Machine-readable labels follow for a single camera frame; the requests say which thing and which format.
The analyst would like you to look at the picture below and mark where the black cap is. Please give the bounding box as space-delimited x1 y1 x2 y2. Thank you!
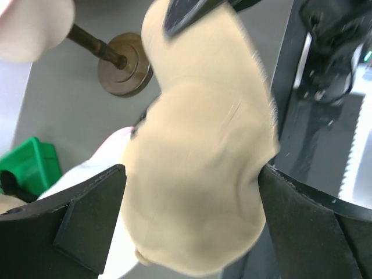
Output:
1 170 38 203

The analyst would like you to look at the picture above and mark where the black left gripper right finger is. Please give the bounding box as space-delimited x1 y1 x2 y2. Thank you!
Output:
258 165 371 278

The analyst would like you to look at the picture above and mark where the beige cap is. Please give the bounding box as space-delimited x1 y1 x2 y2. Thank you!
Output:
121 1 280 277

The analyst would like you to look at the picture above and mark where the green plastic tray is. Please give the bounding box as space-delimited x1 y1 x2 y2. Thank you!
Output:
1 137 62 195

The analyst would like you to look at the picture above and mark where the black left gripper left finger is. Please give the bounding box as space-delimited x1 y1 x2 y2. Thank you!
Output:
1 164 126 279

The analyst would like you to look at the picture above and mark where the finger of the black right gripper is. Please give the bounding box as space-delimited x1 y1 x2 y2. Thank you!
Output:
163 0 233 40

